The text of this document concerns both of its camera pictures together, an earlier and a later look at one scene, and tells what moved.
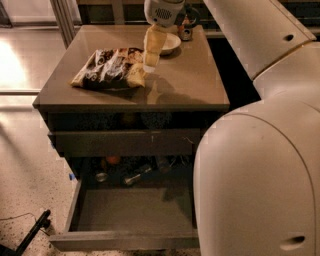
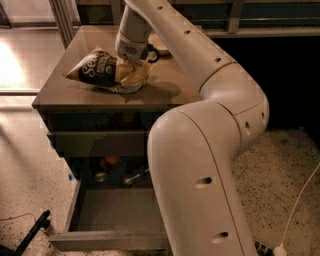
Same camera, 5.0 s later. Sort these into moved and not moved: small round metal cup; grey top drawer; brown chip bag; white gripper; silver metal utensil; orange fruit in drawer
Moved: white gripper; brown chip bag
Not moved: grey top drawer; silver metal utensil; small round metal cup; orange fruit in drawer
